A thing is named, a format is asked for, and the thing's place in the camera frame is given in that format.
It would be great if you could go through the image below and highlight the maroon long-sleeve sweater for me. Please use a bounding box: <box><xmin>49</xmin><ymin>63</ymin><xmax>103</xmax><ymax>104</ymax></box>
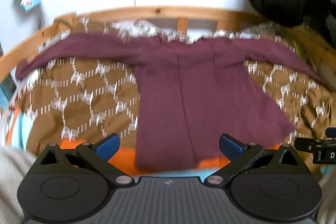
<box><xmin>16</xmin><ymin>32</ymin><xmax>321</xmax><ymax>170</ymax></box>

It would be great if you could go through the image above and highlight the brown patterned PF duvet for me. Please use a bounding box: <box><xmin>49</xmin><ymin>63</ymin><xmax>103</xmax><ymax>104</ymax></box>
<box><xmin>15</xmin><ymin>16</ymin><xmax>336</xmax><ymax>162</ymax></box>

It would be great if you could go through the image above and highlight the orange cloth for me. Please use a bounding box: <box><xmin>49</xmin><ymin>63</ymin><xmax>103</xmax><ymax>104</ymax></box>
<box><xmin>4</xmin><ymin>105</ymin><xmax>281</xmax><ymax>177</ymax></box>

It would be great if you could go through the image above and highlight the floral white bed sheet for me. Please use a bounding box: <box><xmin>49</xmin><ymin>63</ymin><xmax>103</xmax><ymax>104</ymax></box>
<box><xmin>110</xmin><ymin>19</ymin><xmax>261</xmax><ymax>45</ymax></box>

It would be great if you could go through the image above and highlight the wooden bed rail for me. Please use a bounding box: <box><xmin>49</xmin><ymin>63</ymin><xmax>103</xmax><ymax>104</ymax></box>
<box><xmin>1</xmin><ymin>6</ymin><xmax>267</xmax><ymax>81</ymax></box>

